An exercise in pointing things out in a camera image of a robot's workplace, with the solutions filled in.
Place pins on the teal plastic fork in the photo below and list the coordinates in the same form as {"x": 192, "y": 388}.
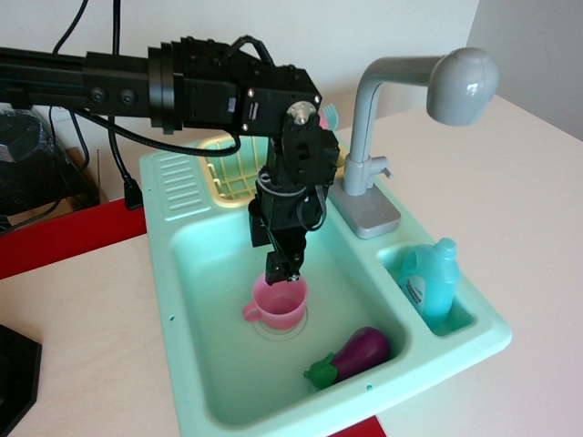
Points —
{"x": 330, "y": 117}

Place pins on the yellow drying rack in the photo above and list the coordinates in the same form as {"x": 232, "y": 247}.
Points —
{"x": 231, "y": 179}

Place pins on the pink plastic cup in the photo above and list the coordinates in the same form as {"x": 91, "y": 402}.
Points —
{"x": 281, "y": 306}

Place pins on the grey toy faucet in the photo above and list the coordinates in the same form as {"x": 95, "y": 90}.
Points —
{"x": 459, "y": 87}

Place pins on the red table edge strip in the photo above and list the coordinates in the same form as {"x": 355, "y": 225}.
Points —
{"x": 70, "y": 235}

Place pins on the blue detergent bottle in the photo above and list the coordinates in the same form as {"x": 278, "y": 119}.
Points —
{"x": 428, "y": 277}

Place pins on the black base at corner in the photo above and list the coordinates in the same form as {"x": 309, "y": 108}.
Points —
{"x": 20, "y": 375}

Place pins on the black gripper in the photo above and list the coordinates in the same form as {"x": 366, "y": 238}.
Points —
{"x": 282, "y": 215}

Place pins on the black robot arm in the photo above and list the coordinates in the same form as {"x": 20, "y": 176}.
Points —
{"x": 235, "y": 88}

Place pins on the black box at left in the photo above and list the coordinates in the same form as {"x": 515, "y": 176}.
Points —
{"x": 35, "y": 170}

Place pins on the purple toy eggplant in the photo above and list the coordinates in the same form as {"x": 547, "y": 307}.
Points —
{"x": 366, "y": 348}

